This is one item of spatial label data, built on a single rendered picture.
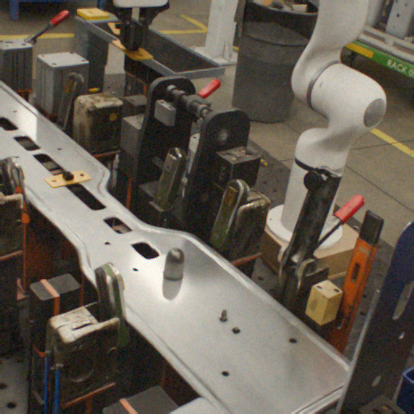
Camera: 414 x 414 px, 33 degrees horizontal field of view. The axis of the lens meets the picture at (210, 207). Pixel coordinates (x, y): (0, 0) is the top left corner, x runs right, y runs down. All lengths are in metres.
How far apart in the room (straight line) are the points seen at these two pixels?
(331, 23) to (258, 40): 2.72
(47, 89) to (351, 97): 0.67
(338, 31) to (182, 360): 0.79
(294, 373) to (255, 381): 0.06
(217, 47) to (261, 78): 1.14
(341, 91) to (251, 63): 2.76
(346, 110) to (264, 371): 0.69
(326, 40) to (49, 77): 0.61
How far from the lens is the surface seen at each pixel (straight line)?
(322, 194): 1.04
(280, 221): 1.72
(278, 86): 4.27
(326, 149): 1.56
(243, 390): 0.93
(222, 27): 5.29
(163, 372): 1.11
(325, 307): 1.03
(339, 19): 1.45
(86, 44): 1.81
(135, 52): 1.18
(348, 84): 1.50
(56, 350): 0.94
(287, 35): 4.13
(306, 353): 1.01
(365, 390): 0.83
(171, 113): 1.29
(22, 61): 1.86
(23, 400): 1.31
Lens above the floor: 1.65
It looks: 30 degrees down
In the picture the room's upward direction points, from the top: 10 degrees clockwise
